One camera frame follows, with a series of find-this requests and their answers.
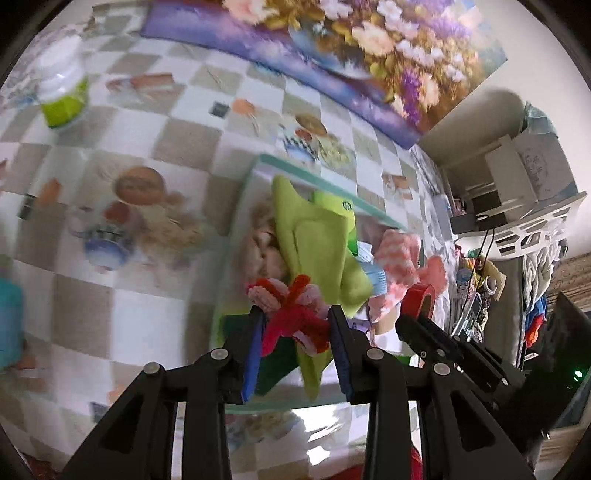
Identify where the red pipe cleaner bow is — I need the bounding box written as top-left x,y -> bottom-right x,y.
246,275 -> 329,357

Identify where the dark green sponge cloth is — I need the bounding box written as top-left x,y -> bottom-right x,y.
219,315 -> 298,396

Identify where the red tape roll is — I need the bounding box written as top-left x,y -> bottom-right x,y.
401,283 -> 437,319

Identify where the pink white fuzzy sock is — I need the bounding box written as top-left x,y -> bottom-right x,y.
368,229 -> 448,323

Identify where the lime green microfiber cloth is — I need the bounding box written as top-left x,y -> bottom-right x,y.
269,174 -> 375,401

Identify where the pink floral cloth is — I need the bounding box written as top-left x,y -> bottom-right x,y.
240,198 -> 288,283

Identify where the blue surgical face mask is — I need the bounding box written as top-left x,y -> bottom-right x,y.
356,241 -> 388,297

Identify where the white openwork shelf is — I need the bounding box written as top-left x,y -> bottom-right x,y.
445,131 -> 587,260

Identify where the white teal-rimmed tray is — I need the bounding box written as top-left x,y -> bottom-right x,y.
211,155 -> 407,413

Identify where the floral painting canvas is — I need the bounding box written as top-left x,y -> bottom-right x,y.
141,0 -> 507,148

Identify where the teal embossed plastic box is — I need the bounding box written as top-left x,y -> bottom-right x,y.
0,278 -> 24,370

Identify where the white supplement bottle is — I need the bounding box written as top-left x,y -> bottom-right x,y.
34,35 -> 88,129

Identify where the checkered floral tablecloth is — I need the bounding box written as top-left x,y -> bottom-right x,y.
1,2 -> 449,471

